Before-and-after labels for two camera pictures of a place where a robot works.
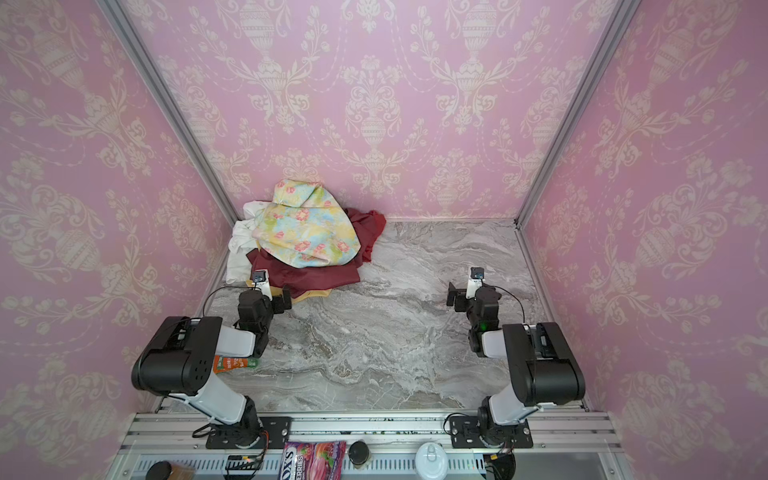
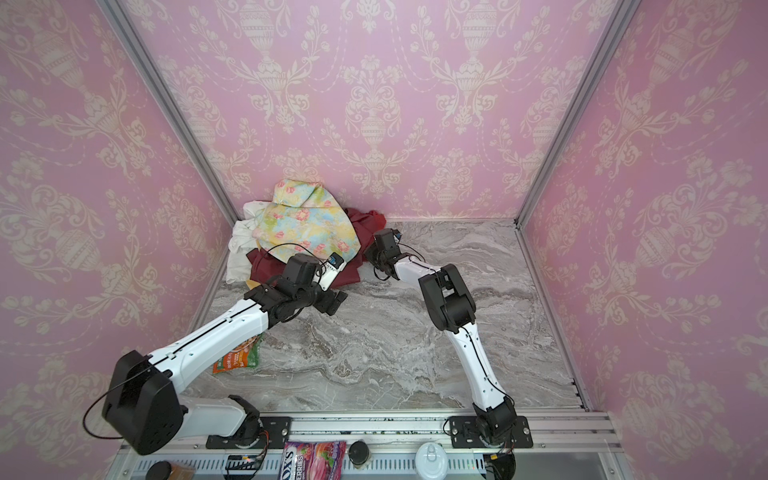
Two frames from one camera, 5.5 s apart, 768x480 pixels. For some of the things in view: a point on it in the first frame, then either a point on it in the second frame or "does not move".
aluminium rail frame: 565,446 does not move
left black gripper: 276,302 -> 331,301
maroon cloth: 285,277 does not move
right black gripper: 456,295 -> 381,251
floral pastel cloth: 307,225 does not move
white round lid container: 431,462 does not move
